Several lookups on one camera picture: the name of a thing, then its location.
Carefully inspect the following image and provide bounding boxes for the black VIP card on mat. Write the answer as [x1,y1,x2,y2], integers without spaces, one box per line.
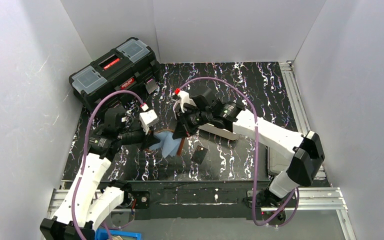
[191,145,208,165]

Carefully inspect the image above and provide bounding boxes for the brown leather card holder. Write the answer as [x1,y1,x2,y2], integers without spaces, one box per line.
[147,129,182,158]

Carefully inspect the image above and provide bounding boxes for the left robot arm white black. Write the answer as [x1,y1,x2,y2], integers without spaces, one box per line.
[40,104,160,240]

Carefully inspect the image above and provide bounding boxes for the black toolbox clear lids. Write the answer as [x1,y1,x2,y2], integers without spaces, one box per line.
[68,37,161,112]

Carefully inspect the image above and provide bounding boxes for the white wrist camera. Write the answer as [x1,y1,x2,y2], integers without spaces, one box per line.
[172,88,190,113]
[139,103,159,135]

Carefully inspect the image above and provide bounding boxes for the aluminium frame rail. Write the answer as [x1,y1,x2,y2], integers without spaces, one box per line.
[42,61,357,240]

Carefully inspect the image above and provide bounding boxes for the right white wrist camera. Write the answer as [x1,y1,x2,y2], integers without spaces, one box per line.
[172,88,190,113]

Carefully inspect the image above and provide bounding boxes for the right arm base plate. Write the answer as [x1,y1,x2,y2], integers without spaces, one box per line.
[255,189,297,209]

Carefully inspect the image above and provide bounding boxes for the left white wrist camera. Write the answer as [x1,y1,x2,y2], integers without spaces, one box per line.
[139,103,159,135]

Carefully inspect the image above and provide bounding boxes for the blue plastic bin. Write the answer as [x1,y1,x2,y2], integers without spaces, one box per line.
[94,228,142,240]

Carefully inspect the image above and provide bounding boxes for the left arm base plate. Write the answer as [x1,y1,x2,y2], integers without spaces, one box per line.
[116,191,150,210]

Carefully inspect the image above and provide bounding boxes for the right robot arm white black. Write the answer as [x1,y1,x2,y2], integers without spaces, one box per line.
[172,88,325,199]

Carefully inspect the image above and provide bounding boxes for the white oblong tray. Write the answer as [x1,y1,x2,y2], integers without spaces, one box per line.
[198,123,239,141]

